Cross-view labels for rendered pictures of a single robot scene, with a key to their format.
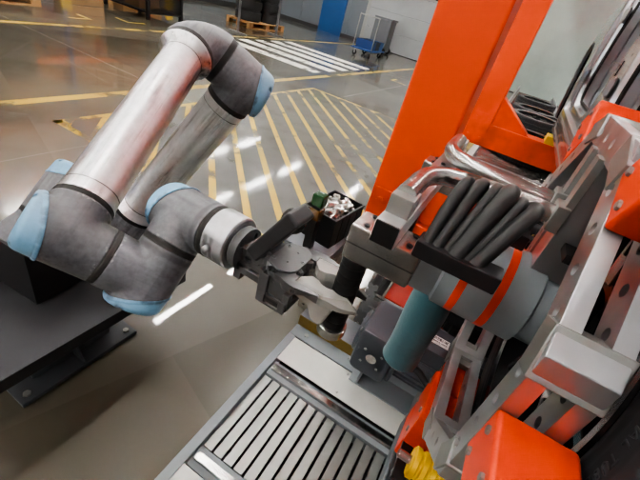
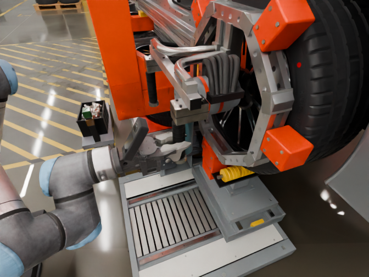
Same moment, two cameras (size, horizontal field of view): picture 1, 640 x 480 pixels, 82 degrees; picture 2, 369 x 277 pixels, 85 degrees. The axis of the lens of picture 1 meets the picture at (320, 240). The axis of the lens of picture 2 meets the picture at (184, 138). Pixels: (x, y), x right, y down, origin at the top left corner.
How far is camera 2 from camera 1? 0.23 m
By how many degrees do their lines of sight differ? 33
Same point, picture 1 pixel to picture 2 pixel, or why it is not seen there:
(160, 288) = (95, 215)
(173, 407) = (104, 263)
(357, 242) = (182, 115)
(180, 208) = (68, 171)
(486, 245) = (232, 82)
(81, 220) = (26, 229)
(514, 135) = not seen: hidden behind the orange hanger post
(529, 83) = not seen: outside the picture
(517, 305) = not seen: hidden behind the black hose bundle
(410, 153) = (117, 59)
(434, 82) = (106, 14)
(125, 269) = (74, 225)
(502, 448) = (278, 139)
